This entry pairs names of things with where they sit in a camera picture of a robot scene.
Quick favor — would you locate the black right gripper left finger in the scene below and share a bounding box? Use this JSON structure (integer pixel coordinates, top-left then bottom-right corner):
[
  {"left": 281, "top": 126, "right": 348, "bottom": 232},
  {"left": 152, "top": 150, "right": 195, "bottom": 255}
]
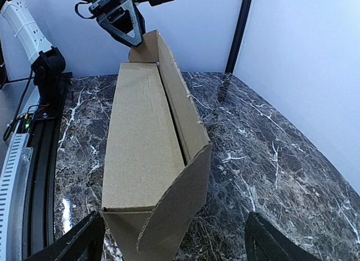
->
[{"left": 27, "top": 211, "right": 105, "bottom": 260}]

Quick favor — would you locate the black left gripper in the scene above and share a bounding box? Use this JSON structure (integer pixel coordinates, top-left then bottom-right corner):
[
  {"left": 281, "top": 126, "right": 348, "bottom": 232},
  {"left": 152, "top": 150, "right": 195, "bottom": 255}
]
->
[{"left": 88, "top": 0, "right": 145, "bottom": 47}]

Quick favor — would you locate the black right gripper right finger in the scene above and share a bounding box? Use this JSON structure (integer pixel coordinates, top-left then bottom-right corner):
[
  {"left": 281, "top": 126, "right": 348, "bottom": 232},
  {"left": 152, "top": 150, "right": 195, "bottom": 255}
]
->
[{"left": 245, "top": 212, "right": 319, "bottom": 261}]

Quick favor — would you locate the brown cardboard box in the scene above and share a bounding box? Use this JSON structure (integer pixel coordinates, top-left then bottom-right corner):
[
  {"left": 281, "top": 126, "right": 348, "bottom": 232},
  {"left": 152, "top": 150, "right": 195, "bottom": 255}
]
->
[{"left": 102, "top": 30, "right": 212, "bottom": 260}]

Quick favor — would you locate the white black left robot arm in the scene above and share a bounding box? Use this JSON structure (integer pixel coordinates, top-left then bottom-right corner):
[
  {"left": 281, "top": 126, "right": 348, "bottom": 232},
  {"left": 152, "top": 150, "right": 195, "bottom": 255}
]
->
[{"left": 1, "top": 0, "right": 146, "bottom": 104}]

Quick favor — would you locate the small green circuit board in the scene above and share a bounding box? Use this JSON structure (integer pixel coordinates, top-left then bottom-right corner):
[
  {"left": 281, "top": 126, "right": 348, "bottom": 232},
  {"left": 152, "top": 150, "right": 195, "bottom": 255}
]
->
[{"left": 16, "top": 105, "right": 40, "bottom": 134}]

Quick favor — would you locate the black front table rail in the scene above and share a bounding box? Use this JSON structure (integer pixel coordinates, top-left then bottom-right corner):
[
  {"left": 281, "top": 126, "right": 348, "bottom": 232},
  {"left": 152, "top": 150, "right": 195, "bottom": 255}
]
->
[{"left": 21, "top": 72, "right": 73, "bottom": 259}]

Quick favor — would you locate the white slotted cable duct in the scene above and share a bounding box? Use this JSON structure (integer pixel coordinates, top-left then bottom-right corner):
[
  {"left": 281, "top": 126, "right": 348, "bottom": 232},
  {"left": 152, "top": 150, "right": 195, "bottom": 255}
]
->
[{"left": 0, "top": 86, "right": 40, "bottom": 261}]

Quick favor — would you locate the black left frame post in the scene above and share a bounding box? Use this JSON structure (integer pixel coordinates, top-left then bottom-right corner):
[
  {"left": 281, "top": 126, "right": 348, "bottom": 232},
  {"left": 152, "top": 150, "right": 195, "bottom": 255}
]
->
[{"left": 225, "top": 0, "right": 252, "bottom": 74}]

